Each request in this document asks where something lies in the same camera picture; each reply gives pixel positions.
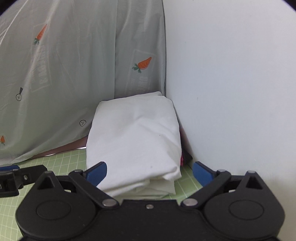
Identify green grid mat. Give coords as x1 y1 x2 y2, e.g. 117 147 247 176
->
0 149 202 241

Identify white pants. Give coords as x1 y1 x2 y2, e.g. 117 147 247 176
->
86 92 182 199

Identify black folded garment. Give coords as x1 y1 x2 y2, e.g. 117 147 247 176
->
182 150 193 166

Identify red waffle cloth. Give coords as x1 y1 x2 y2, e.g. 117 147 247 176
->
180 155 184 166

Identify grey printed sheet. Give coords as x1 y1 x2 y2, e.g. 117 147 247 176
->
1 1 166 165

